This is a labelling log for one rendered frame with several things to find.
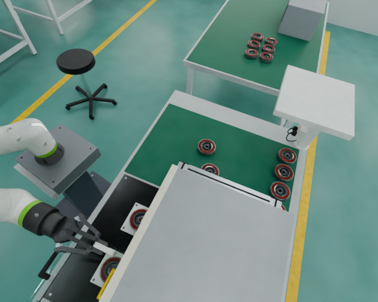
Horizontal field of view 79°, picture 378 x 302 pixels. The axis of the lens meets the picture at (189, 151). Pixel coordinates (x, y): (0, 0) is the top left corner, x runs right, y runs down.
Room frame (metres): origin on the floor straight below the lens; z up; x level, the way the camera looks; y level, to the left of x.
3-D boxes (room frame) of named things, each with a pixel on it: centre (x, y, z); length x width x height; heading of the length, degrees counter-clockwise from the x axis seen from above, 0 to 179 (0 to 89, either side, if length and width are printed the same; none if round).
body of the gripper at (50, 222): (0.15, 0.37, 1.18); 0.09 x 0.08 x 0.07; 74
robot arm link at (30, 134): (0.60, 0.78, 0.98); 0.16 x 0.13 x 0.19; 115
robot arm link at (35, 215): (0.18, 0.44, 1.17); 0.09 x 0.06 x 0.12; 164
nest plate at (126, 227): (0.32, 0.19, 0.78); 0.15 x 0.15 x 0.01; 73
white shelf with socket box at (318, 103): (0.90, -0.59, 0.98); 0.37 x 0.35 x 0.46; 163
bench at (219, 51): (2.42, -0.65, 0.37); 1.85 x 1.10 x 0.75; 163
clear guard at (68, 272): (0.03, 0.27, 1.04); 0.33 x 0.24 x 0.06; 73
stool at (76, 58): (1.81, 1.15, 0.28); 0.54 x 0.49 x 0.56; 73
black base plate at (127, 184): (0.20, 0.21, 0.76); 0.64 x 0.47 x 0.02; 163
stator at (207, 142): (0.82, -0.11, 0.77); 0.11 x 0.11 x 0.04
